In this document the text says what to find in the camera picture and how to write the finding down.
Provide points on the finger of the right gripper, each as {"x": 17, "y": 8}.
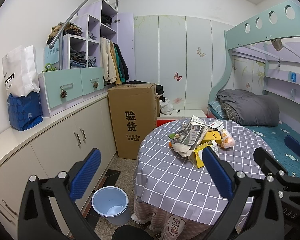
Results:
{"x": 269, "y": 165}
{"x": 292, "y": 144}

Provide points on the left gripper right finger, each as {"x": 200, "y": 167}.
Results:
{"x": 265, "y": 218}

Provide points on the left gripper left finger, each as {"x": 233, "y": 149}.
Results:
{"x": 37, "y": 219}

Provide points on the orange snack bag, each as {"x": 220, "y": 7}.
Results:
{"x": 227, "y": 139}

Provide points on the yellow cardboard box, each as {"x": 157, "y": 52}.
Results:
{"x": 211, "y": 140}

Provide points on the blue plastic trash bin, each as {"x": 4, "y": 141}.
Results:
{"x": 112, "y": 203}

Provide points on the grey folded blanket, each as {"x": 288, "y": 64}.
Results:
{"x": 249, "y": 109}

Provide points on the beige low cabinet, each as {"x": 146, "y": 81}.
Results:
{"x": 50, "y": 147}

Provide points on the pink checked under cloth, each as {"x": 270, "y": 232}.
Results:
{"x": 177, "y": 218}

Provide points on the grey checked tablecloth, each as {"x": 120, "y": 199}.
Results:
{"x": 170, "y": 182}

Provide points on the blue paper bag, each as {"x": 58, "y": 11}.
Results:
{"x": 24, "y": 112}

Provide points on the white plastic bag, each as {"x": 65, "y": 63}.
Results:
{"x": 166, "y": 107}

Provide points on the teal drawer unit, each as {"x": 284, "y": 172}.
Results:
{"x": 63, "y": 89}

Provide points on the tall brown cardboard box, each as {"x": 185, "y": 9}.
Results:
{"x": 133, "y": 110}

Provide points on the white paper shopping bag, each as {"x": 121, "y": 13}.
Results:
{"x": 20, "y": 72}

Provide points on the hanging jackets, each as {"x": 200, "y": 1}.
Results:
{"x": 115, "y": 70}

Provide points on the purple cubby shelf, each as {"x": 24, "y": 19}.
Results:
{"x": 81, "y": 38}

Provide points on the metal stair handrail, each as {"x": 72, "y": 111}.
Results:
{"x": 57, "y": 31}

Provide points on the teal bunk bed frame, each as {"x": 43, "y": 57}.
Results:
{"x": 280, "y": 21}

